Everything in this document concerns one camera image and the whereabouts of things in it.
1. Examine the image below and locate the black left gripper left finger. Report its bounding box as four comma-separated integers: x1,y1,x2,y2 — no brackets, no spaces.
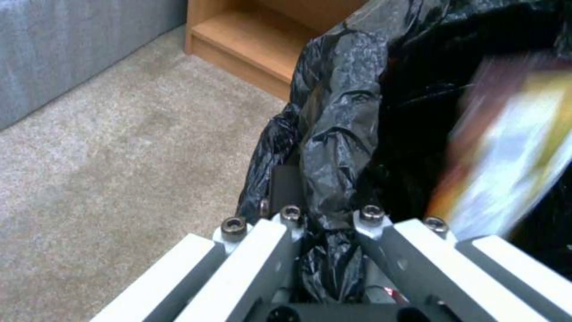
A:
91,166,306,322

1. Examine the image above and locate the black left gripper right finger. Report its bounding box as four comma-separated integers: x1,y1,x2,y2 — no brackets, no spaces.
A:
351,204,572,322

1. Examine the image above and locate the colourful snack wrapper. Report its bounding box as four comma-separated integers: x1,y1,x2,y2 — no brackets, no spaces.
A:
428,57,572,242

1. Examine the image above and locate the black plastic trash bag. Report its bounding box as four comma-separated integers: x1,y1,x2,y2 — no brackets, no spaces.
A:
236,0,572,302

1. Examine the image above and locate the wooden shelf cabinet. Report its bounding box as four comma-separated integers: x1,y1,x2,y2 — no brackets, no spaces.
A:
185,0,376,101

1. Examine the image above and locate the grey fabric sofa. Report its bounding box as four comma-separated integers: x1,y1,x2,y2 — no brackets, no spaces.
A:
0,0,189,130

